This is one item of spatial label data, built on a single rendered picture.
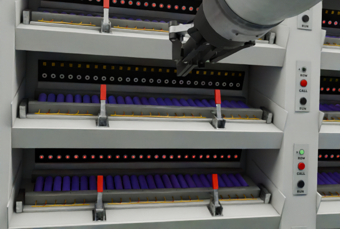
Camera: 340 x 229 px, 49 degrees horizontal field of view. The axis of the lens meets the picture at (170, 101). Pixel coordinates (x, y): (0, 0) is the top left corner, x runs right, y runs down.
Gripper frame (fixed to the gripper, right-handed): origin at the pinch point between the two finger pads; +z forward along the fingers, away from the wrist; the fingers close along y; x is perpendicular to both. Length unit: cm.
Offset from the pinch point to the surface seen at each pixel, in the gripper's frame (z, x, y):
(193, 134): 21.1, -9.6, 7.8
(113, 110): 26.3, -3.6, -9.6
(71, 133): 21.1, -9.6, -18.7
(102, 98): 21.5, -2.0, -12.4
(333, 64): 18.0, 8.1, 44.1
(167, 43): 16.9, 9.9, 1.0
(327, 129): 22.1, -7.8, 43.6
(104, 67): 32.6, 8.6, -11.2
